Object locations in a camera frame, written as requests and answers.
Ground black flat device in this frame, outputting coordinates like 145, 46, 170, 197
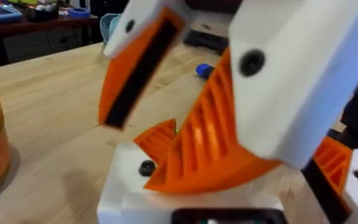
183, 29, 229, 55

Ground black box with clutter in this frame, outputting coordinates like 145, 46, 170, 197
26, 2, 59, 23

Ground pale blue mesh basket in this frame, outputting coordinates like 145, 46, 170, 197
99, 12, 121, 44

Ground dark wooden side table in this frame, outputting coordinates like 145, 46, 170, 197
0, 14, 99, 71

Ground blue tape roll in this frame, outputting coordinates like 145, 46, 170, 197
67, 6, 91, 19

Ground white orange left gripper left finger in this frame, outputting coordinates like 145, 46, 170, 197
97, 119, 177, 224

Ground finger of the white orange right gripper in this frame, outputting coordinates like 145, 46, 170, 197
98, 0, 195, 130
144, 0, 358, 194

